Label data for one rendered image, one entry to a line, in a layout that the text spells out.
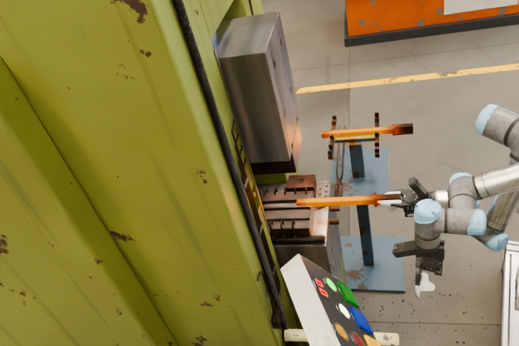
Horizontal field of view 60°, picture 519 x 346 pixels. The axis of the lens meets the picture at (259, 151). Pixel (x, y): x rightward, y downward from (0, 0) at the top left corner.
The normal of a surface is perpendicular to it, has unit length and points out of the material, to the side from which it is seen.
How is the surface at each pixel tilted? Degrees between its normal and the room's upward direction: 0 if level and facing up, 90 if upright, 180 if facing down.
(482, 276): 0
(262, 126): 90
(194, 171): 90
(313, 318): 30
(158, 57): 90
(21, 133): 90
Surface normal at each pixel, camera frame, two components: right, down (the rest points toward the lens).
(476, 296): -0.22, -0.78
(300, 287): -0.66, -0.51
